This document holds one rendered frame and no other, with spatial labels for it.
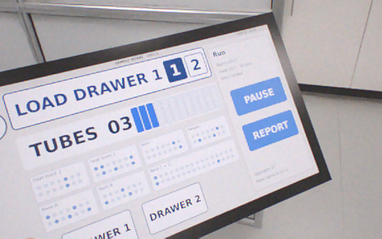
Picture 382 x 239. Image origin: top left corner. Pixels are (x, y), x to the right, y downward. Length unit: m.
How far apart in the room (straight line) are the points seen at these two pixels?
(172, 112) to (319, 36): 2.12
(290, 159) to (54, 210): 0.37
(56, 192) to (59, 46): 1.12
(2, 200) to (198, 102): 0.30
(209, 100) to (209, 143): 0.07
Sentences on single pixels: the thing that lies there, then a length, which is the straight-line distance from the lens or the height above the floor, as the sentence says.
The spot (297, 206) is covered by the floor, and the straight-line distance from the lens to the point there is 1.89.
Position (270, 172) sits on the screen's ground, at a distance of 0.57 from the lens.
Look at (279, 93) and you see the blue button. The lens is 0.60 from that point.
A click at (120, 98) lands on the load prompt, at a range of 0.51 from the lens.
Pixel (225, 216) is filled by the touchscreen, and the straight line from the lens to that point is 0.54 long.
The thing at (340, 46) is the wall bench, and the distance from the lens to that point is 2.60.
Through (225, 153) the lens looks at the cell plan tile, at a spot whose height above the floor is 1.04.
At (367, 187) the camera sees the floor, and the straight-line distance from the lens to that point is 2.09.
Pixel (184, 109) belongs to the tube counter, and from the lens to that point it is 0.52.
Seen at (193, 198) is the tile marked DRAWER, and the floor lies 1.01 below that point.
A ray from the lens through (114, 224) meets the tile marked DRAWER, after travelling 0.50.
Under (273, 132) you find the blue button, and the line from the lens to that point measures 0.58.
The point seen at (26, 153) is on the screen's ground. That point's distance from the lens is 0.50.
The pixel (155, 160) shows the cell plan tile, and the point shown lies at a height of 1.06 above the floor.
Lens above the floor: 1.39
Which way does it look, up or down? 35 degrees down
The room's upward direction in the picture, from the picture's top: 4 degrees counter-clockwise
